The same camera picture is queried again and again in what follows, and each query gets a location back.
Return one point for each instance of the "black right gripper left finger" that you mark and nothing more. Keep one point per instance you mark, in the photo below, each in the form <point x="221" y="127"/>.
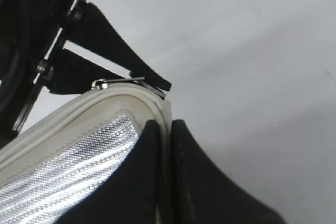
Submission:
<point x="130" y="194"/>

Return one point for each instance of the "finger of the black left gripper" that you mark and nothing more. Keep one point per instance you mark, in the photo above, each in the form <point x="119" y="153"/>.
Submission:
<point x="91" y="30"/>

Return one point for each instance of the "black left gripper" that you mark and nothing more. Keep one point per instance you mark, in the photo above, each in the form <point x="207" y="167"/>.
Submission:
<point x="28" y="30"/>

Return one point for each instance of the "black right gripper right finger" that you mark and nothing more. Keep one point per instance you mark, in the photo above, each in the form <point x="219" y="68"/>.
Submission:
<point x="202" y="193"/>

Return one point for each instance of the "cream canvas zipper bag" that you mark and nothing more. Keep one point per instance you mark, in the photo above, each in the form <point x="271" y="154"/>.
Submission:
<point x="65" y="157"/>

